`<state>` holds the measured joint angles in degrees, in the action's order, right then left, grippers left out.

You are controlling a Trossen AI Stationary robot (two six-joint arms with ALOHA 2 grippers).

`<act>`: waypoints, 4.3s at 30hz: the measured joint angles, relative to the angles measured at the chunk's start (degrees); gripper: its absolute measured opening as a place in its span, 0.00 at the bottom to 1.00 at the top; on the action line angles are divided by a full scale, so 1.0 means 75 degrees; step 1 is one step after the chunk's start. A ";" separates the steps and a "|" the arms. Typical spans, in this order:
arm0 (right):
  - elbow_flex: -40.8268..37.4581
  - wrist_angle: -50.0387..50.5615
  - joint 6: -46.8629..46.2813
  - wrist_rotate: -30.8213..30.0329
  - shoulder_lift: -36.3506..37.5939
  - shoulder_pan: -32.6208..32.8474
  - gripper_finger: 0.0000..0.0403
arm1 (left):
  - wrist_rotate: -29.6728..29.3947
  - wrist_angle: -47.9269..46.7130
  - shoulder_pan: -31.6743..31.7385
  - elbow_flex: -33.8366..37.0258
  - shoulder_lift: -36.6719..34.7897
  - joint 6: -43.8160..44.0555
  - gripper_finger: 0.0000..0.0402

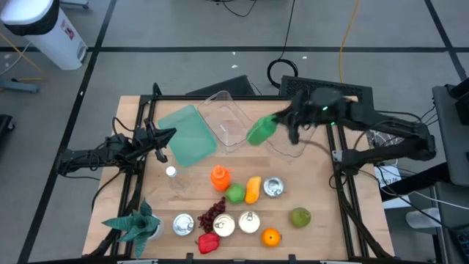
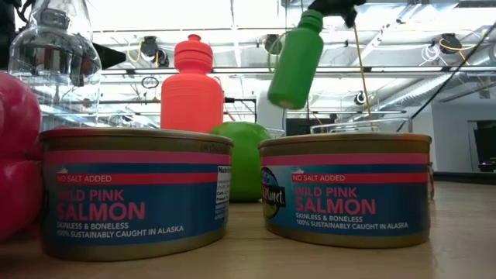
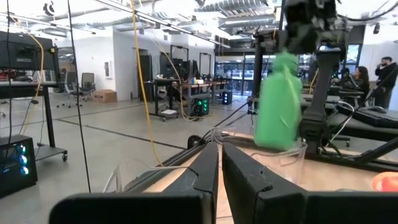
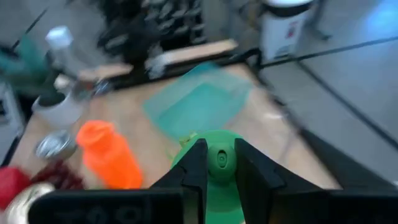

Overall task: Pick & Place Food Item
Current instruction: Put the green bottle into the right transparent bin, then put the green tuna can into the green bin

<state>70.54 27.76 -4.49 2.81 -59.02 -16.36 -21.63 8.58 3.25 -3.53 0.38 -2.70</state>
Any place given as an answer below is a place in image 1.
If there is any black caster base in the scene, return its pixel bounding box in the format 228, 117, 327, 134
0, 114, 15, 137

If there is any black looped cable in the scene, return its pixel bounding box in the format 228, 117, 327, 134
208, 0, 257, 18

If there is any clear plastic container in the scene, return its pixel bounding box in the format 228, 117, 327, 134
87, 82, 395, 264

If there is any gray cabinet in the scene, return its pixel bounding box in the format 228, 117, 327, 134
434, 181, 469, 264

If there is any gray desk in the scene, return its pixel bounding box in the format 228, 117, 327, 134
432, 84, 469, 188

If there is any green pear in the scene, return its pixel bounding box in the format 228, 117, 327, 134
290, 207, 312, 229

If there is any orange squeeze bottle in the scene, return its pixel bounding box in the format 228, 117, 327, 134
210, 164, 232, 192

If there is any white plant pot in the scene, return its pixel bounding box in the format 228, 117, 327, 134
148, 215, 165, 241

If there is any salmon can silver lid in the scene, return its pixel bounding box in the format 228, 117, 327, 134
262, 176, 286, 199
172, 213, 196, 236

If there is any red bell pepper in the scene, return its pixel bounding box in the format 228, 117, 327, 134
196, 232, 221, 255

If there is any orange fruit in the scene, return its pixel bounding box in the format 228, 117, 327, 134
261, 227, 282, 249

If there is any salmon can gold lid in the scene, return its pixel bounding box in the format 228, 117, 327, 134
238, 210, 262, 234
213, 213, 236, 238

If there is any green apple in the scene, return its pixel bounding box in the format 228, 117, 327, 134
224, 183, 246, 205

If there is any long yellow cable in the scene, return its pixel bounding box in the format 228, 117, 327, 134
339, 0, 362, 84

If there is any yellow mango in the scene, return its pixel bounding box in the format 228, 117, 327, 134
244, 176, 262, 205

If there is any green squeeze bottle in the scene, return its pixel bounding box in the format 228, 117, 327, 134
245, 114, 278, 147

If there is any teal plastic tray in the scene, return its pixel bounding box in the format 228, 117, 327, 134
157, 104, 218, 168

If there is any clear plastic bin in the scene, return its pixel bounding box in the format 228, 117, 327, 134
256, 109, 320, 159
196, 90, 254, 153

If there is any green artificial plant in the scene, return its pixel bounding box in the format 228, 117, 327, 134
101, 199, 161, 260

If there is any white trash bin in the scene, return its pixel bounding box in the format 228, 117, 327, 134
0, 0, 88, 71

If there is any clear water bottle white cap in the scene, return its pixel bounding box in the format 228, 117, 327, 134
165, 165, 191, 197

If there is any dark red grape bunch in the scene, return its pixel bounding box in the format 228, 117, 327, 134
197, 197, 227, 234

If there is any white cable bundle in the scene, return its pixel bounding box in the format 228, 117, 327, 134
368, 130, 400, 147

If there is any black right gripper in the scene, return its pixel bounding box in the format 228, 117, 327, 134
273, 89, 316, 144

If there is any black equipment box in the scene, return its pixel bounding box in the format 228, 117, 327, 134
445, 76, 469, 125

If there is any white plastic object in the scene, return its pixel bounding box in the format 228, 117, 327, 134
405, 207, 442, 230

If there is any black desk bar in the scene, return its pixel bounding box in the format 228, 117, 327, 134
380, 161, 454, 202

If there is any black slanted panel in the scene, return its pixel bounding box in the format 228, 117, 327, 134
185, 75, 256, 97

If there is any black perforated computer case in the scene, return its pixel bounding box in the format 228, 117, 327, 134
278, 75, 374, 125

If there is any gray metal stand foot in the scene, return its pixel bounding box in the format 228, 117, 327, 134
60, 0, 91, 10
0, 78, 40, 95

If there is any white printed paper label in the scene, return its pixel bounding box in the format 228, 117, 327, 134
373, 164, 402, 188

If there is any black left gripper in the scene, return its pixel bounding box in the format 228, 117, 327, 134
133, 119, 177, 164

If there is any black coiled cable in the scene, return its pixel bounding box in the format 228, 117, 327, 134
266, 0, 300, 89

